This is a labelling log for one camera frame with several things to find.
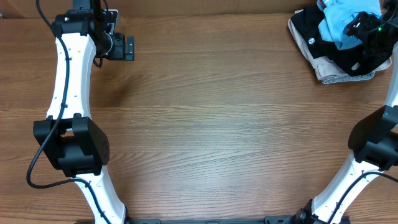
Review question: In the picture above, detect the light blue t-shirt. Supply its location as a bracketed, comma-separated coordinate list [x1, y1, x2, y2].
[317, 0, 381, 50]

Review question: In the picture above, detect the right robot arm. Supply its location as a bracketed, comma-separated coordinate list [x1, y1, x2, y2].
[288, 1, 397, 223]

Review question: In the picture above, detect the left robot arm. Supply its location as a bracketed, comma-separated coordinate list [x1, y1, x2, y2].
[33, 0, 134, 224]

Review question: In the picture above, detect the black folded garment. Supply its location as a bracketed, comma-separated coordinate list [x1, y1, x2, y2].
[290, 4, 395, 78]

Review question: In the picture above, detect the grey striped folded garment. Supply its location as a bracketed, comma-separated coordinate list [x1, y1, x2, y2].
[321, 72, 375, 85]

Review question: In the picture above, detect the beige folded garment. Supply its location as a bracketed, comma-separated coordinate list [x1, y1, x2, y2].
[287, 9, 392, 82]

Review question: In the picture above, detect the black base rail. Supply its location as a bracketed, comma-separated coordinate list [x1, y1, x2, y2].
[129, 215, 294, 224]

